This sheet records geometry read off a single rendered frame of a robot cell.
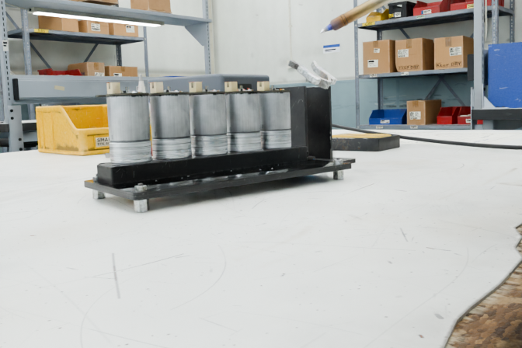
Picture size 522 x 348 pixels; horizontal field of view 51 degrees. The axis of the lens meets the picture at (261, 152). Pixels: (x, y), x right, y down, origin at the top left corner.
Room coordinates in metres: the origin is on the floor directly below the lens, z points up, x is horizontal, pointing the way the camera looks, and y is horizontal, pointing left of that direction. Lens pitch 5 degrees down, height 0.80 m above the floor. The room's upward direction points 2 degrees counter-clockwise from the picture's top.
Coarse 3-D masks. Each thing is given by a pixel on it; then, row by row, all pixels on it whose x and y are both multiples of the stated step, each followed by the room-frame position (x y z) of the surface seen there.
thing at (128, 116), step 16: (112, 96) 0.32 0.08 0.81; (128, 96) 0.32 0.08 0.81; (144, 96) 0.33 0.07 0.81; (112, 112) 0.32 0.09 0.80; (128, 112) 0.32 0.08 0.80; (144, 112) 0.33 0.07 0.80; (112, 128) 0.32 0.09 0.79; (128, 128) 0.32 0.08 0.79; (144, 128) 0.32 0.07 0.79; (112, 144) 0.32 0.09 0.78; (128, 144) 0.32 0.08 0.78; (144, 144) 0.32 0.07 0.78; (112, 160) 0.32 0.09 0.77; (128, 160) 0.32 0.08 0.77; (144, 160) 0.32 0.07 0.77
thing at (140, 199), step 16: (320, 160) 0.39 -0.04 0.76; (176, 176) 0.33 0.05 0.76; (192, 176) 0.33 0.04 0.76; (208, 176) 0.33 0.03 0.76; (224, 176) 0.32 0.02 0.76; (240, 176) 0.32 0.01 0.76; (256, 176) 0.32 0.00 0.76; (272, 176) 0.33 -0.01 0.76; (288, 176) 0.34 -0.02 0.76; (336, 176) 0.37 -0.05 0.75; (96, 192) 0.33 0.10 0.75; (112, 192) 0.30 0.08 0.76; (128, 192) 0.28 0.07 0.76; (144, 192) 0.28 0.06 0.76; (160, 192) 0.28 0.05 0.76; (176, 192) 0.29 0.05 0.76; (192, 192) 0.29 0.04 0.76; (144, 208) 0.28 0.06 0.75
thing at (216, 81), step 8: (152, 80) 0.84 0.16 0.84; (160, 80) 0.83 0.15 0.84; (168, 80) 0.82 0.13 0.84; (176, 80) 0.81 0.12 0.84; (184, 80) 0.80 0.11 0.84; (192, 80) 0.79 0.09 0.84; (200, 80) 0.78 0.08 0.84; (208, 80) 0.77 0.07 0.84; (216, 80) 0.76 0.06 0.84; (224, 80) 0.76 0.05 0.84; (232, 80) 0.77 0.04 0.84; (240, 80) 0.79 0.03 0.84; (248, 80) 0.80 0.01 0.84; (256, 80) 0.82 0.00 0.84; (264, 80) 0.84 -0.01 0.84; (176, 88) 0.81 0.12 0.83; (184, 88) 0.80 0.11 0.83; (208, 88) 0.77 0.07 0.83; (216, 88) 0.76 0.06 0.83; (224, 88) 0.76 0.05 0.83; (248, 88) 0.80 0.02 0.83; (256, 88) 0.82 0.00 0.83
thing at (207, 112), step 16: (192, 96) 0.36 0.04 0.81; (208, 96) 0.35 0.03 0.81; (224, 96) 0.36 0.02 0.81; (192, 112) 0.36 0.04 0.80; (208, 112) 0.35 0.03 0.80; (224, 112) 0.36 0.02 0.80; (192, 128) 0.36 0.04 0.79; (208, 128) 0.35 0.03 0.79; (224, 128) 0.36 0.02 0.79; (192, 144) 0.36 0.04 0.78; (208, 144) 0.35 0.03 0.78; (224, 144) 0.36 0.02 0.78
